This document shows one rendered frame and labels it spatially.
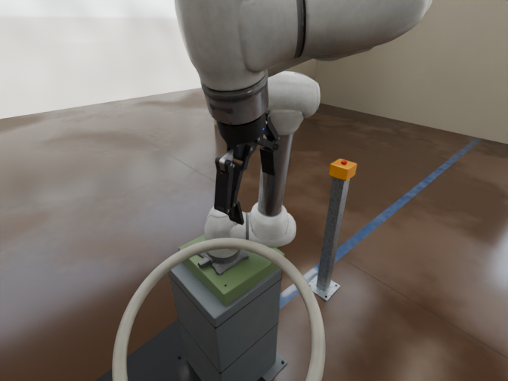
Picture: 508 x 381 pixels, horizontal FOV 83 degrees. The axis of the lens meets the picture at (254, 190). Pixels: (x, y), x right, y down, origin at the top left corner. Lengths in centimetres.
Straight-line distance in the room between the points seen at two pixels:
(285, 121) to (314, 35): 57
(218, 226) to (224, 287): 26
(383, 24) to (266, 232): 95
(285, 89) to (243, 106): 50
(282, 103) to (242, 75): 52
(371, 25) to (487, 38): 622
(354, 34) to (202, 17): 16
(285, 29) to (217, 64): 8
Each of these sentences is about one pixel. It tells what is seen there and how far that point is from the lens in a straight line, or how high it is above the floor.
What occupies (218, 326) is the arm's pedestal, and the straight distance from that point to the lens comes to 133.
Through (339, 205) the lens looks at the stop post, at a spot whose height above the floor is 81.
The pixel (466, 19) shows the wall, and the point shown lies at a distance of 667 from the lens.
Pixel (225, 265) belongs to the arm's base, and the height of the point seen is 90.
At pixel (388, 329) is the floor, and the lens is 239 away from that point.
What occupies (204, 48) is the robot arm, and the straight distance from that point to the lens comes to 35.
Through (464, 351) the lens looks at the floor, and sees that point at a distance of 252.
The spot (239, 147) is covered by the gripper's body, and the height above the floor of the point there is 166.
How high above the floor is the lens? 183
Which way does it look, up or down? 30 degrees down
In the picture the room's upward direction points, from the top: straight up
